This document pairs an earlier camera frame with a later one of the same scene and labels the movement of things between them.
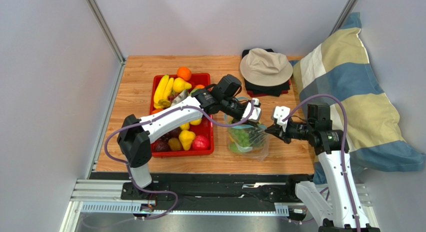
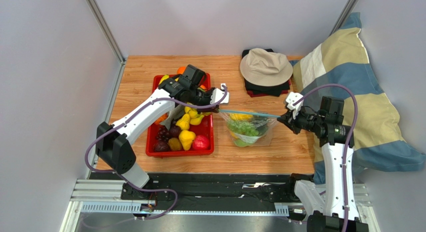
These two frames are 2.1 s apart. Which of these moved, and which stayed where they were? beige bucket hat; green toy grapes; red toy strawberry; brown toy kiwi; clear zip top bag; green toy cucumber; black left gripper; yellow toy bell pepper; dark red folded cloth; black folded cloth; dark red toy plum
Moved: green toy cucumber; clear zip top bag; green toy grapes; black left gripper
Stayed: dark red toy plum; dark red folded cloth; yellow toy bell pepper; beige bucket hat; red toy strawberry; brown toy kiwi; black folded cloth
